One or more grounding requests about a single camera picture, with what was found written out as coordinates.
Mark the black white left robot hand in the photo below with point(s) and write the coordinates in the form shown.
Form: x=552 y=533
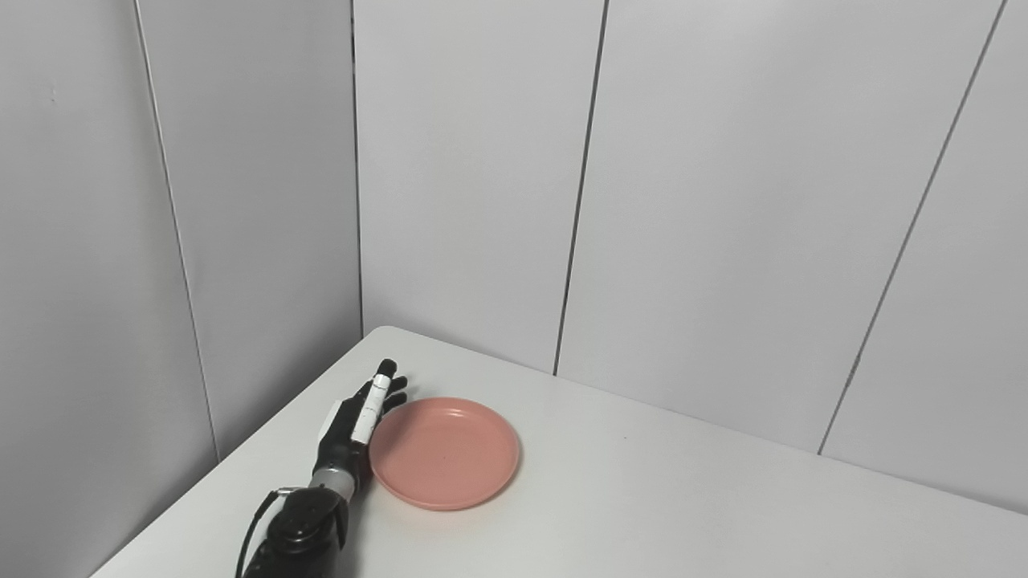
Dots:
x=345 y=441

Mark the pink round plate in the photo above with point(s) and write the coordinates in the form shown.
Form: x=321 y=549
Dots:
x=446 y=453

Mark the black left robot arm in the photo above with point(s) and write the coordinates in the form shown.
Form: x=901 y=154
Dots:
x=301 y=530

